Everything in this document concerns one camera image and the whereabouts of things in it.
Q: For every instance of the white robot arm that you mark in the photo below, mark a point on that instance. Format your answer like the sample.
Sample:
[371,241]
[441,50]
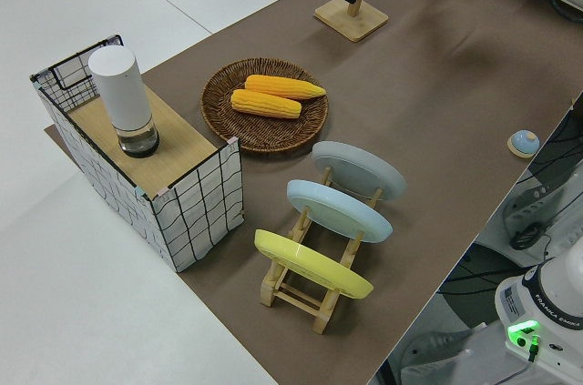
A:
[560,294]

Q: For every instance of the brown wicker basket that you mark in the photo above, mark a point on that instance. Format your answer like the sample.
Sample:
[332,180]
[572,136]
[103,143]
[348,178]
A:
[264,134]

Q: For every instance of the light blue plate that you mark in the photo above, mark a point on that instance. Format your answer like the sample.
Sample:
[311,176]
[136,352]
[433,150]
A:
[337,212]

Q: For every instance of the grey plate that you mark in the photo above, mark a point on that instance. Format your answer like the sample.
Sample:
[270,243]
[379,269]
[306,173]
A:
[360,166]

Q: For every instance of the yellow corn cob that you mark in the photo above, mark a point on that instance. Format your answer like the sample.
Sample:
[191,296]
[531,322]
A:
[264,104]
[282,86]

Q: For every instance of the yellow plate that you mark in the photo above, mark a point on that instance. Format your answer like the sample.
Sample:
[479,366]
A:
[314,266]

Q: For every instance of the wooden plate rack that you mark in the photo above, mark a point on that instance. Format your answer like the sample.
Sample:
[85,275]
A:
[321,312]

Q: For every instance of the brown table mat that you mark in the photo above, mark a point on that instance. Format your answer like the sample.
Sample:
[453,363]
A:
[455,84]

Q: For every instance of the white cylinder bottle clear base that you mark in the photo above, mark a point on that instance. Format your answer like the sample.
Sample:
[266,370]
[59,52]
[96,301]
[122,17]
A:
[120,94]

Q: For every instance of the white power strip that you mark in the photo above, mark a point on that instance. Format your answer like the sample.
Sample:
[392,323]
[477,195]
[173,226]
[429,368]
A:
[524,212]

